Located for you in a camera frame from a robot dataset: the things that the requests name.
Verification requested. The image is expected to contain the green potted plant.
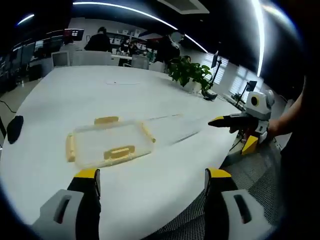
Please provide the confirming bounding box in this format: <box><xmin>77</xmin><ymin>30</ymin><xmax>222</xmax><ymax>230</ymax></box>
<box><xmin>167</xmin><ymin>55</ymin><xmax>214</xmax><ymax>95</ymax></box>

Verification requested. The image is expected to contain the person's right hand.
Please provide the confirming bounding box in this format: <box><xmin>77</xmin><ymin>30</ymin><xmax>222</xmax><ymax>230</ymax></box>
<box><xmin>267</xmin><ymin>116</ymin><xmax>293</xmax><ymax>139</ymax></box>

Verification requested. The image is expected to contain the grey mesh chair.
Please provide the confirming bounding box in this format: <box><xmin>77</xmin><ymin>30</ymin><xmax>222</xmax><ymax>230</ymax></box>
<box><xmin>149</xmin><ymin>143</ymin><xmax>285</xmax><ymax>240</ymax></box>

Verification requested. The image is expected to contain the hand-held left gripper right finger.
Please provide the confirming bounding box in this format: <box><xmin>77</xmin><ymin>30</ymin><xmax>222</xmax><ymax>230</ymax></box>
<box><xmin>204</xmin><ymin>167</ymin><xmax>274</xmax><ymax>240</ymax></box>

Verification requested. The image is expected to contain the black pouch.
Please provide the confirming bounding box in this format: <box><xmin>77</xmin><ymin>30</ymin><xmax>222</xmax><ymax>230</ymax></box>
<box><xmin>6</xmin><ymin>115</ymin><xmax>25</xmax><ymax>145</ymax></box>

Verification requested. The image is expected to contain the ceiling light strip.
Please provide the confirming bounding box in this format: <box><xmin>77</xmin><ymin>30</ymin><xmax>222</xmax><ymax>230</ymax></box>
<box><xmin>72</xmin><ymin>1</ymin><xmax>209</xmax><ymax>54</ymax></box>

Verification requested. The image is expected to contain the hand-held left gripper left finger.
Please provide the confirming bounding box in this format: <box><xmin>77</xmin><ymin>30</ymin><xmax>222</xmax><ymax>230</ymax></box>
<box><xmin>32</xmin><ymin>168</ymin><xmax>102</xmax><ymax>240</ymax></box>

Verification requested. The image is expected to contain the camera on tripod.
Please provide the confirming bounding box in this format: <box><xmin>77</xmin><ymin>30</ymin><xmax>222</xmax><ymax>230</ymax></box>
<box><xmin>234</xmin><ymin>80</ymin><xmax>259</xmax><ymax>107</ymax></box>

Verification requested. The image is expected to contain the black and white headset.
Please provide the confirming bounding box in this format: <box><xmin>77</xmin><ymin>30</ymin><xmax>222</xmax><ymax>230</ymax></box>
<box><xmin>202</xmin><ymin>90</ymin><xmax>219</xmax><ymax>101</ymax></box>

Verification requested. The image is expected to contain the clear box with yellow buckle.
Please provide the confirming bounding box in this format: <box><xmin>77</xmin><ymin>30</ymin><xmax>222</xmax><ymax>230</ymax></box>
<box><xmin>65</xmin><ymin>115</ymin><xmax>157</xmax><ymax>169</ymax></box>

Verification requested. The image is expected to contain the white chair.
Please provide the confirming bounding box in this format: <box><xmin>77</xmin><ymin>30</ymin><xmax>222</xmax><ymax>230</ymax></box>
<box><xmin>50</xmin><ymin>50</ymin><xmax>71</xmax><ymax>68</ymax></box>

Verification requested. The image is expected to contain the wall screen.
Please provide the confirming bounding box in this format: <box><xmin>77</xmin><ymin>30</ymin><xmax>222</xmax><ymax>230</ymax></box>
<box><xmin>63</xmin><ymin>28</ymin><xmax>85</xmax><ymax>41</ymax></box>

